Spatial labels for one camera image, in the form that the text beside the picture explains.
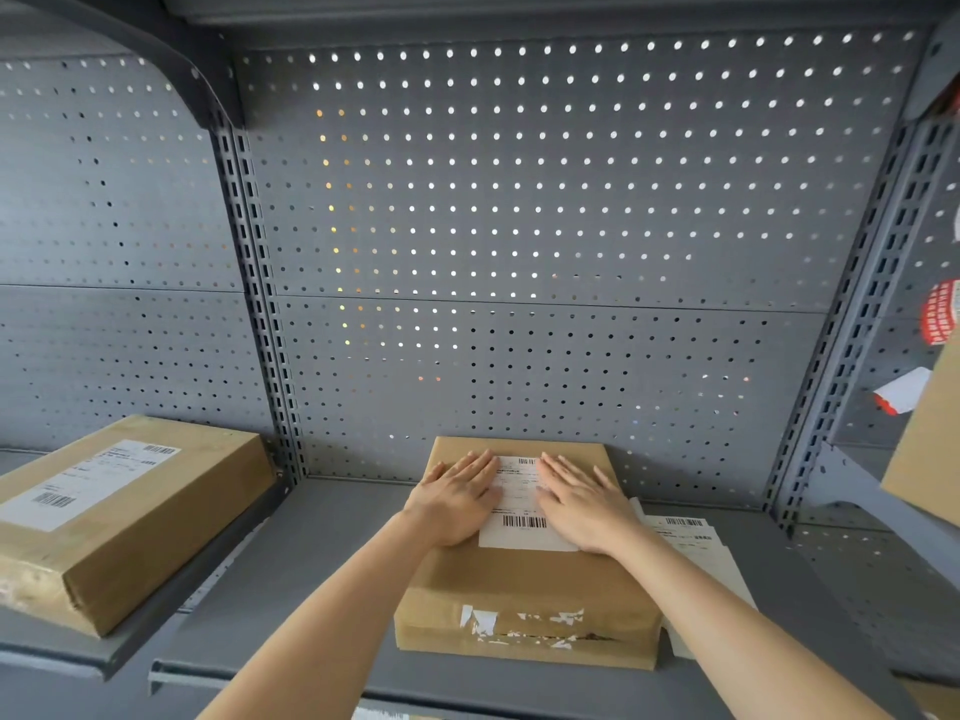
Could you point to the person's left hand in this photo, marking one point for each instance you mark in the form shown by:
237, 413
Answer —
448, 506

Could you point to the person's right hand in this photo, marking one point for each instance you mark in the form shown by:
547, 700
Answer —
589, 513

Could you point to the person's left thumb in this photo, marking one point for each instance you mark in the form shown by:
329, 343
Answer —
493, 500

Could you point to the person's left middle finger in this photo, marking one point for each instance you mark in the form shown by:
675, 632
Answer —
471, 467

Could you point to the person's right little finger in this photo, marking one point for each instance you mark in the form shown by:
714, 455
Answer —
611, 491

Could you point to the person's left little finger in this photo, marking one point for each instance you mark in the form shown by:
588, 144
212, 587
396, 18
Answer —
439, 476

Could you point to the person's right thumb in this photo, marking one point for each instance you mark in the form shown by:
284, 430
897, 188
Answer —
547, 502

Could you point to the person's right middle finger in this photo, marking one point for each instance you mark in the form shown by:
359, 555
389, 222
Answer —
574, 476

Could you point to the cardboard box with torn tape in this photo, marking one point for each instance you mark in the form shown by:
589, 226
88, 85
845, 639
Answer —
525, 592

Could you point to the person's left forearm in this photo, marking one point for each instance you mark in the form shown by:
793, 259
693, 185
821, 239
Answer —
322, 629

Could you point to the person's right forearm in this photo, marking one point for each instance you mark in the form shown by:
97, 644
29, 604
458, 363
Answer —
742, 637

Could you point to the white printed label sheets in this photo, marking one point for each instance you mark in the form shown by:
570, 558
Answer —
705, 551

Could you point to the gray metal shelf board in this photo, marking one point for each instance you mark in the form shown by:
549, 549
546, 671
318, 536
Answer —
885, 584
330, 532
150, 622

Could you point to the gray slotted shelf upright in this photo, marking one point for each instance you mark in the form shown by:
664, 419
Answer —
855, 329
259, 307

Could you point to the white packet with red edge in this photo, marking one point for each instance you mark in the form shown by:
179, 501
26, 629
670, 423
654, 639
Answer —
900, 393

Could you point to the flat cardboard box, white label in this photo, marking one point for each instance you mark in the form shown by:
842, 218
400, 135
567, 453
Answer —
127, 517

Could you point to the plain brown cardboard box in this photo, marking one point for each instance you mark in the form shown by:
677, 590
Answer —
926, 449

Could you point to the red and white packet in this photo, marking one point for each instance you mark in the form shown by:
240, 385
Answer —
943, 313

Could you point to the gray metal overhead shelf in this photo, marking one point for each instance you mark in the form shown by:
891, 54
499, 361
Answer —
570, 11

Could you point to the gray metal shelf bracket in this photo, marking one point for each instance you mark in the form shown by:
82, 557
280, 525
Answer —
877, 502
150, 37

